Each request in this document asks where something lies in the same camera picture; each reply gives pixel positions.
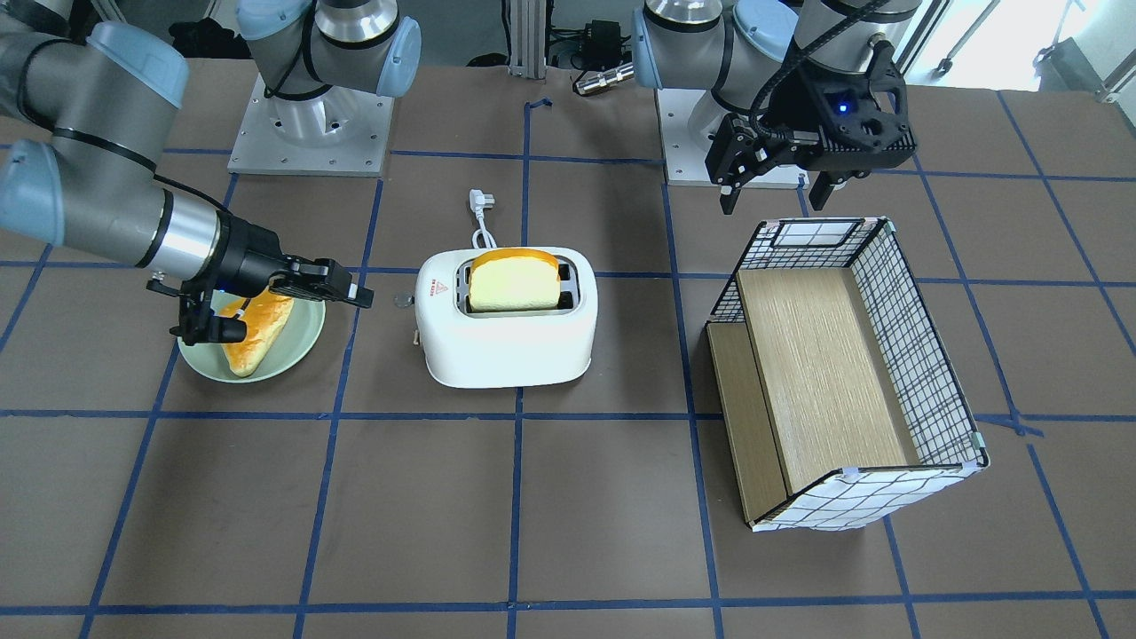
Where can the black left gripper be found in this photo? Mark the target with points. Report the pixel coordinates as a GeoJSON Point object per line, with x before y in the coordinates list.
{"type": "Point", "coordinates": [801, 108]}

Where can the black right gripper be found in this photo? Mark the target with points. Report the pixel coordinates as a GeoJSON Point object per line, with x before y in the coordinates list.
{"type": "Point", "coordinates": [248, 256]}

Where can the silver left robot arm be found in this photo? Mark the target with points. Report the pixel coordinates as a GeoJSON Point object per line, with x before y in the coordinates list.
{"type": "Point", "coordinates": [738, 54]}

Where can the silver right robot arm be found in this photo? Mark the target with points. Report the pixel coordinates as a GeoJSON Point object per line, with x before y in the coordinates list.
{"type": "Point", "coordinates": [108, 106]}

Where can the white two-slot toaster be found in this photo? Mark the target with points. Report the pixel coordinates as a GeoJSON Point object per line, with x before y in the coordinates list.
{"type": "Point", "coordinates": [483, 350]}

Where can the triangular golden pastry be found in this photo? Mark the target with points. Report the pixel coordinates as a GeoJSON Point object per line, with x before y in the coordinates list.
{"type": "Point", "coordinates": [264, 316]}

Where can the light green plate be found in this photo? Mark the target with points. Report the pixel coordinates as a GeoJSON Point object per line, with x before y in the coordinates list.
{"type": "Point", "coordinates": [297, 338]}

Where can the silver flashlight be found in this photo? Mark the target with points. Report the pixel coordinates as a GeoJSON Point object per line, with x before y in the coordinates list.
{"type": "Point", "coordinates": [593, 82]}

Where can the grid pattern storage basket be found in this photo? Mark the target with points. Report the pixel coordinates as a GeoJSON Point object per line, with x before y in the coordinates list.
{"type": "Point", "coordinates": [840, 401]}

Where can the yellow bread slice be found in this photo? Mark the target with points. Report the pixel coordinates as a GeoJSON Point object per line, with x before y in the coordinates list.
{"type": "Point", "coordinates": [514, 280]}

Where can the aluminium frame post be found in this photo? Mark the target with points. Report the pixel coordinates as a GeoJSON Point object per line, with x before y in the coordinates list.
{"type": "Point", "coordinates": [527, 25]}

